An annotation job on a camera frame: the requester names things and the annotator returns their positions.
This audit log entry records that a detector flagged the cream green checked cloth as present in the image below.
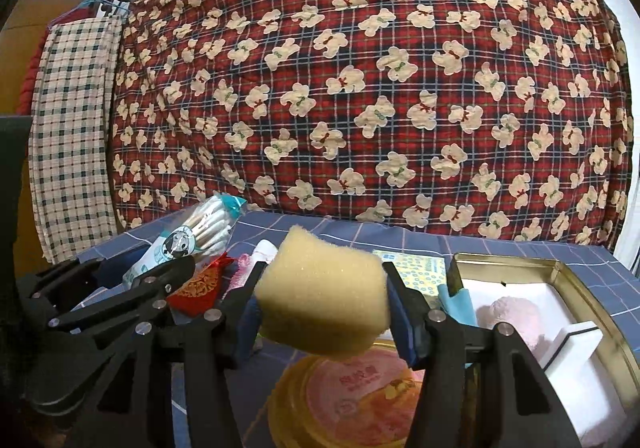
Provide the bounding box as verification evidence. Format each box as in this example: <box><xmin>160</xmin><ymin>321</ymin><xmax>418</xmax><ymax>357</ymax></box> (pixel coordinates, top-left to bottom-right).
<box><xmin>28</xmin><ymin>17</ymin><xmax>122</xmax><ymax>264</ymax></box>

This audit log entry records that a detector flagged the yellow patterned tissue pack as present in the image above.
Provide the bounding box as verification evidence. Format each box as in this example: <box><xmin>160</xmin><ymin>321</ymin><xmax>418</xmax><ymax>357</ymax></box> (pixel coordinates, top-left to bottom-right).
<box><xmin>372</xmin><ymin>250</ymin><xmax>447</xmax><ymax>298</ymax></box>

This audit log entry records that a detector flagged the gold metal tin box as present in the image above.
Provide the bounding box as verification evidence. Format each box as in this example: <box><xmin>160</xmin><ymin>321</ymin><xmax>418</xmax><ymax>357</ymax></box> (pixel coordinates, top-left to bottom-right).
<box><xmin>448</xmin><ymin>253</ymin><xmax>639</xmax><ymax>447</ymax></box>

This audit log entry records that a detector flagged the cotton swab bag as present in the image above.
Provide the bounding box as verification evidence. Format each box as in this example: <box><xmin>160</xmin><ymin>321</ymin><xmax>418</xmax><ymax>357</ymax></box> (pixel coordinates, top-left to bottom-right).
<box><xmin>122</xmin><ymin>194</ymin><xmax>247</xmax><ymax>289</ymax></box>

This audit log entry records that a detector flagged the pink white knitted sock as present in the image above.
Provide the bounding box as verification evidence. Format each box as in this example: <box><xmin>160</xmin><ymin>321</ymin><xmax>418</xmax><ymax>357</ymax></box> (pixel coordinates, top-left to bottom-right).
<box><xmin>224</xmin><ymin>240</ymin><xmax>278</xmax><ymax>298</ymax></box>

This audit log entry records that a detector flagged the white foam block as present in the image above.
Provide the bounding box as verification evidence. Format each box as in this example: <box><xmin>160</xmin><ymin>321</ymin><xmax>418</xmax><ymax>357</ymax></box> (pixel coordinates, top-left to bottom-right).
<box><xmin>539</xmin><ymin>321</ymin><xmax>603</xmax><ymax>380</ymax></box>

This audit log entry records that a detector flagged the round orange tin lid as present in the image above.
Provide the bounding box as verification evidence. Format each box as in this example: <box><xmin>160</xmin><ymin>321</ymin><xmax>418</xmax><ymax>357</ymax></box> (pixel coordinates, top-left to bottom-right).
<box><xmin>268</xmin><ymin>341</ymin><xmax>424</xmax><ymax>447</ymax></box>

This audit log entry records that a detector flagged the teal cloth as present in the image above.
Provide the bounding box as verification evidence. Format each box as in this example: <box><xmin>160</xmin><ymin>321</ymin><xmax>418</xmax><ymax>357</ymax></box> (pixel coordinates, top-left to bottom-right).
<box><xmin>437</xmin><ymin>284</ymin><xmax>478</xmax><ymax>327</ymax></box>

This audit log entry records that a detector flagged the red gold drawstring pouch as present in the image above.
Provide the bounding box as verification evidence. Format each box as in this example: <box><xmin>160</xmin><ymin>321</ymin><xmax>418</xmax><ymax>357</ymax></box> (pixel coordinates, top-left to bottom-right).
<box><xmin>166</xmin><ymin>253</ymin><xmax>234</xmax><ymax>318</ymax></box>

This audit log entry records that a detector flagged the blue plaid tablecloth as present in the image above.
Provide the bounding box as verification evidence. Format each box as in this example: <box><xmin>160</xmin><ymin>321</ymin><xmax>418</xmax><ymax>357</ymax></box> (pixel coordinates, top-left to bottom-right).
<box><xmin>74</xmin><ymin>210</ymin><xmax>640</xmax><ymax>448</ymax></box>

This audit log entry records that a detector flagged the pink fluffy plush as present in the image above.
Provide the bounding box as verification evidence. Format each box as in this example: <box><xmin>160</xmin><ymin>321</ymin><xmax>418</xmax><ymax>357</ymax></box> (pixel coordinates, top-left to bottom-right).
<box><xmin>476</xmin><ymin>296</ymin><xmax>547</xmax><ymax>359</ymax></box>

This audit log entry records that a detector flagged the yellow sponge block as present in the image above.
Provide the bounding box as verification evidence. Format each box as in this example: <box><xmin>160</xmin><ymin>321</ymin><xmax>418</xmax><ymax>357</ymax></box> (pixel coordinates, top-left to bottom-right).
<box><xmin>255</xmin><ymin>226</ymin><xmax>390</xmax><ymax>359</ymax></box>

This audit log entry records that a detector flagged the red plaid bear blanket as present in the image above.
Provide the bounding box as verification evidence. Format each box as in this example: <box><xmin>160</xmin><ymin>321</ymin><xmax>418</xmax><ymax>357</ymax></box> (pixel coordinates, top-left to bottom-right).
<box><xmin>112</xmin><ymin>0</ymin><xmax>632</xmax><ymax>248</ymax></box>

